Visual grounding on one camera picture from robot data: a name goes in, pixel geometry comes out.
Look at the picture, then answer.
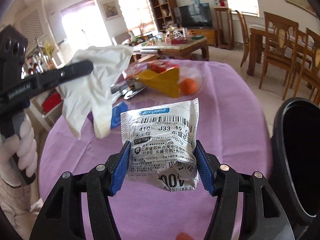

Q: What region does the wooden bookshelf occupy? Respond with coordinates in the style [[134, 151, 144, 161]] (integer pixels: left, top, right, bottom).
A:
[[150, 0, 177, 32]]

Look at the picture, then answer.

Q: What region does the white plastic bag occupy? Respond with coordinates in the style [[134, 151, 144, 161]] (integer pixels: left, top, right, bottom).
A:
[[59, 45, 133, 140]]

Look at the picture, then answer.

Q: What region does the wooden dining chair front right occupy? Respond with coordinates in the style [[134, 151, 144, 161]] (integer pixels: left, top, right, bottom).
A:
[[293, 28, 320, 105]]

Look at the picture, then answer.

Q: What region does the white courier mailer bag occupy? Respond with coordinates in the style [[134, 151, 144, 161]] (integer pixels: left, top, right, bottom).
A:
[[121, 99, 200, 192]]

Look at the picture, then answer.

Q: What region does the wooden dining table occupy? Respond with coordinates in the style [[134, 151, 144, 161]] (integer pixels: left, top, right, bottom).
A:
[[247, 25, 319, 76]]

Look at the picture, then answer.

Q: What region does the black trash bin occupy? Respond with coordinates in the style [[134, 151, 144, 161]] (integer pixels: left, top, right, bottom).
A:
[[268, 97, 319, 232]]

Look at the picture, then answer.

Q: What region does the red snack box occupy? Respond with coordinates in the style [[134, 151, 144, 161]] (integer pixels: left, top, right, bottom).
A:
[[147, 60, 179, 74]]

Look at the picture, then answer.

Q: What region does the purple tablecloth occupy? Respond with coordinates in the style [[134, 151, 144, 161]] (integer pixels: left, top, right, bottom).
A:
[[38, 59, 273, 240]]

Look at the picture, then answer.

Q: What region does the black flat television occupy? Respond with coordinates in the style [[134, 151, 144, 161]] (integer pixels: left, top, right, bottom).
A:
[[174, 3, 213, 28]]

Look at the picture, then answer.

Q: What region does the yellow paper wrapper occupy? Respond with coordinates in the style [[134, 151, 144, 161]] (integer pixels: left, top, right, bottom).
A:
[[132, 68, 180, 98]]

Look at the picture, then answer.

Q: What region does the small framed flower painting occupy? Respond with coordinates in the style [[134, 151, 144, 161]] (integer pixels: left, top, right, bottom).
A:
[[100, 0, 121, 21]]

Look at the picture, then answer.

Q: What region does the wooden dining chair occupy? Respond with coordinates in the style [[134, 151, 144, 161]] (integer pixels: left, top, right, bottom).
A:
[[235, 10, 250, 67], [293, 28, 320, 105], [259, 12, 299, 99]]

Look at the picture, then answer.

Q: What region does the wooden tv cabinet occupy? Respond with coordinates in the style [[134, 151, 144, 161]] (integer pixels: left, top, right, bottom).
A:
[[188, 28, 218, 47]]

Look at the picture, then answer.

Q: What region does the blue tissue pack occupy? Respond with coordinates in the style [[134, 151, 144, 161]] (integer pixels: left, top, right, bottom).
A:
[[110, 102, 128, 129]]

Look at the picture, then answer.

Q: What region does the wooden dining chair far side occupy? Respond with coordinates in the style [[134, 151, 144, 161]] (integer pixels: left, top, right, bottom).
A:
[[235, 10, 250, 67]]

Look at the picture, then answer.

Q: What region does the orange fruit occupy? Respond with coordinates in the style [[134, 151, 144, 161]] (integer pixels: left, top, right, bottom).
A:
[[179, 78, 199, 95]]

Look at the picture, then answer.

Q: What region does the tall wooden plant stand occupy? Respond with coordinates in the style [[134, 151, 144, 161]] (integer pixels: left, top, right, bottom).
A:
[[214, 7, 234, 50]]

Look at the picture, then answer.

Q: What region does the wooden coffee table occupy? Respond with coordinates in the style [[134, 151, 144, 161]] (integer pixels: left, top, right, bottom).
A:
[[133, 38, 209, 61]]

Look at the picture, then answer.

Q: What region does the wooden dining chair front left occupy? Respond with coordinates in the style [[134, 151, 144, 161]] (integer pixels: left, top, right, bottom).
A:
[[259, 12, 299, 99]]

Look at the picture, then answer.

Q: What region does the white gloved left hand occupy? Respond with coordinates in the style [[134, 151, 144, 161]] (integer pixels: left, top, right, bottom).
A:
[[1, 114, 37, 187]]

